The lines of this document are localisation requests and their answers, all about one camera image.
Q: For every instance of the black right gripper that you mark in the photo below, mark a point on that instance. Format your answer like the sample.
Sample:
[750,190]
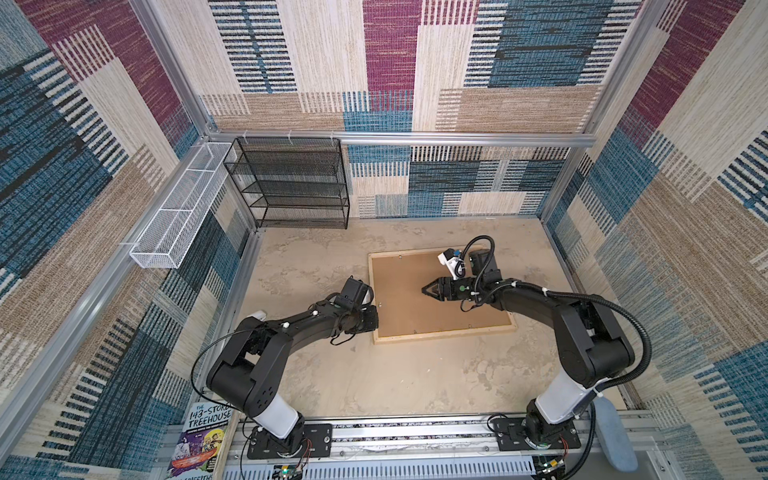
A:
[440,284]

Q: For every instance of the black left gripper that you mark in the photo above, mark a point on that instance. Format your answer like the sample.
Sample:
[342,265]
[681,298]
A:
[373,319]

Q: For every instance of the light wooden picture frame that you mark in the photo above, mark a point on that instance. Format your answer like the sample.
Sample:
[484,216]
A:
[375,339]

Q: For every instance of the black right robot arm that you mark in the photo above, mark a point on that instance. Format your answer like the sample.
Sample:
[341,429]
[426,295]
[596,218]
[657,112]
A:
[599,344]

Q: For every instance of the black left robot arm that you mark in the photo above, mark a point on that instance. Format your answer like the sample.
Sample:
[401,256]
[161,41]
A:
[248,371]

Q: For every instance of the colourful treehouse book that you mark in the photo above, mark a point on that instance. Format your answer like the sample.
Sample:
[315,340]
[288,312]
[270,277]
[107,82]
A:
[197,450]

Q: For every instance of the grey blue padded object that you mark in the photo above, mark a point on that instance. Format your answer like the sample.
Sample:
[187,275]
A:
[613,438]

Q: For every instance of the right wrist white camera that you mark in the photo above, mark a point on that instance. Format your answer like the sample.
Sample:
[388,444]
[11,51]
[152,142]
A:
[452,259]

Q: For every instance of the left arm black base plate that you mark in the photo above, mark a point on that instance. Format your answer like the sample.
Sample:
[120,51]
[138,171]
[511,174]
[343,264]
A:
[314,438]

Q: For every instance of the black wire mesh shelf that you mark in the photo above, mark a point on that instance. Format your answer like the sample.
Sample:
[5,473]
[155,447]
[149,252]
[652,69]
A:
[291,182]

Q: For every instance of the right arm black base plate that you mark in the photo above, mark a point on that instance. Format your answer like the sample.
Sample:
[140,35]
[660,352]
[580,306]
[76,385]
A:
[513,434]

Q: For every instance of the aluminium front rail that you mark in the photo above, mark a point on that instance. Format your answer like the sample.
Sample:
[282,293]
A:
[416,447]

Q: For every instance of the white wire mesh basket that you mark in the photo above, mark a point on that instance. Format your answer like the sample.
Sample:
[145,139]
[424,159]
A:
[166,240]

